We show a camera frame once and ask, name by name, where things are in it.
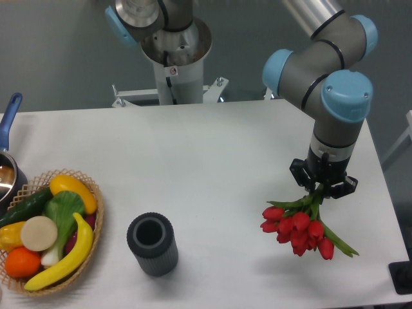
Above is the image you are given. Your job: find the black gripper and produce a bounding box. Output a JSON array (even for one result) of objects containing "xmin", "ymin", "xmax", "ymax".
[{"xmin": 289, "ymin": 147, "xmax": 358, "ymax": 199}]

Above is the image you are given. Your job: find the red tulip bouquet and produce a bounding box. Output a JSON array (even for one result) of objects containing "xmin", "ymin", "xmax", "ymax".
[{"xmin": 260, "ymin": 185, "xmax": 359, "ymax": 260}]

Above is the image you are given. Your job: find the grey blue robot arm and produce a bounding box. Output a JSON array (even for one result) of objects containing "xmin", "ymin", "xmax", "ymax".
[{"xmin": 105, "ymin": 1, "xmax": 378, "ymax": 199}]

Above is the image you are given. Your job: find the dark grey ribbed vase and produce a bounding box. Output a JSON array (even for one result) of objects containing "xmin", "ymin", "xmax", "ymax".
[{"xmin": 126, "ymin": 212, "xmax": 179, "ymax": 277}]

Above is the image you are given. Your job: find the black device at edge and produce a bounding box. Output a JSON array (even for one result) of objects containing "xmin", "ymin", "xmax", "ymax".
[{"xmin": 388, "ymin": 261, "xmax": 411, "ymax": 295}]

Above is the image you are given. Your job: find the dark red vegetable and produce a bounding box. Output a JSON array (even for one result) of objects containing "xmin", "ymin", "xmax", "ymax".
[{"xmin": 64, "ymin": 214, "xmax": 96, "ymax": 256}]

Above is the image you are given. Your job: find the yellow banana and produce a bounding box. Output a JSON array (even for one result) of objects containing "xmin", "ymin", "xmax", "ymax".
[{"xmin": 24, "ymin": 212, "xmax": 93, "ymax": 292}]

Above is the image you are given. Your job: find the green bok choy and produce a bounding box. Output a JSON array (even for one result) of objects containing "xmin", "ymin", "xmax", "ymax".
[{"xmin": 41, "ymin": 191, "xmax": 85, "ymax": 268}]

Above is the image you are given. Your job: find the woven wicker basket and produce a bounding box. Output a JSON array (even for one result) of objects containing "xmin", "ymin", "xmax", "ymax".
[{"xmin": 1, "ymin": 169, "xmax": 104, "ymax": 297}]

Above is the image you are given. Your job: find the beige round disc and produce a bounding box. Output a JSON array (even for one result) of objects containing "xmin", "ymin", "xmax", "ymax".
[{"xmin": 20, "ymin": 216, "xmax": 58, "ymax": 252}]

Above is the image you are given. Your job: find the green cucumber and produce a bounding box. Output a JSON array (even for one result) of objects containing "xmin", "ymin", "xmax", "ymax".
[{"xmin": 1, "ymin": 187, "xmax": 53, "ymax": 227}]

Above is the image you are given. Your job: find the orange fruit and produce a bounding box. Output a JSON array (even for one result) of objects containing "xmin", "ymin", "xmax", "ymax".
[{"xmin": 5, "ymin": 247, "xmax": 41, "ymax": 278}]

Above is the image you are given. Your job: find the yellow bell pepper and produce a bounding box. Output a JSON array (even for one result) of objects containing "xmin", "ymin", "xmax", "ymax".
[{"xmin": 1, "ymin": 221, "xmax": 25, "ymax": 252}]

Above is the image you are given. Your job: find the white frame at right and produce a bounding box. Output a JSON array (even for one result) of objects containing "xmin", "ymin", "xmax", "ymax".
[{"xmin": 381, "ymin": 110, "xmax": 411, "ymax": 173}]

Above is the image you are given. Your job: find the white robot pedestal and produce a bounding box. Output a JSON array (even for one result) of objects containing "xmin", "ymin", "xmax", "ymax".
[{"xmin": 112, "ymin": 17, "xmax": 229, "ymax": 108}]

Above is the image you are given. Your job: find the black pedestal cable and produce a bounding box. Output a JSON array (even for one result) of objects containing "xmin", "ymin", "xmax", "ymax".
[{"xmin": 162, "ymin": 50, "xmax": 178, "ymax": 106}]

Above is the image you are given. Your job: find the blue handled saucepan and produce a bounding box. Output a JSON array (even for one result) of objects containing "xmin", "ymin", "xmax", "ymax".
[{"xmin": 1, "ymin": 93, "xmax": 28, "ymax": 217}]

